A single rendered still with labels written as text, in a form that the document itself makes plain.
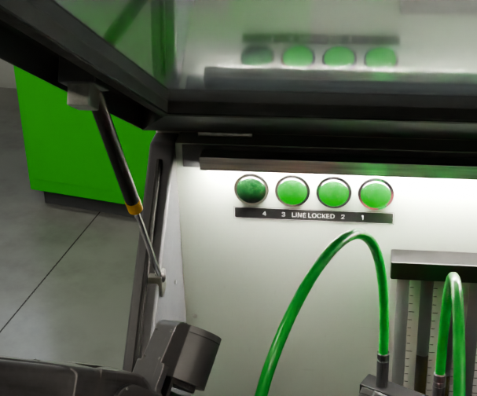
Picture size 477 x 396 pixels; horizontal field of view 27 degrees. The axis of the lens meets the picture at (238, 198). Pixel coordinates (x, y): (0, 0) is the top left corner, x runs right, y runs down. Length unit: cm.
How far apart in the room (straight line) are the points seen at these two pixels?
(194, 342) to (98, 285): 282
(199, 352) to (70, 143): 324
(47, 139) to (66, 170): 16
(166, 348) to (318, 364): 60
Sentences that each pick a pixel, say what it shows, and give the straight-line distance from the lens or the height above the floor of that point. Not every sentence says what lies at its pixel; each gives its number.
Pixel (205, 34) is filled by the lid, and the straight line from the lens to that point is 84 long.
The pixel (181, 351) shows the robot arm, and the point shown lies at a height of 142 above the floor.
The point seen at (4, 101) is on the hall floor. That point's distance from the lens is 574.
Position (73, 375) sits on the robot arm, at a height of 146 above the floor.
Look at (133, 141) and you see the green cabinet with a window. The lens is 408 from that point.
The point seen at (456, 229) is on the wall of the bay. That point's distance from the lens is 146.
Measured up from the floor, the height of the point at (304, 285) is 142.
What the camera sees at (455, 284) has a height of 139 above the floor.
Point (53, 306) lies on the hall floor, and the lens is 376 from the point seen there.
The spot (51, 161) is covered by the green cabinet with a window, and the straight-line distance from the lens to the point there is 433.
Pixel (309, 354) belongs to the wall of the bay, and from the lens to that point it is 158.
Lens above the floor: 203
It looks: 27 degrees down
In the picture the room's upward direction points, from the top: 2 degrees counter-clockwise
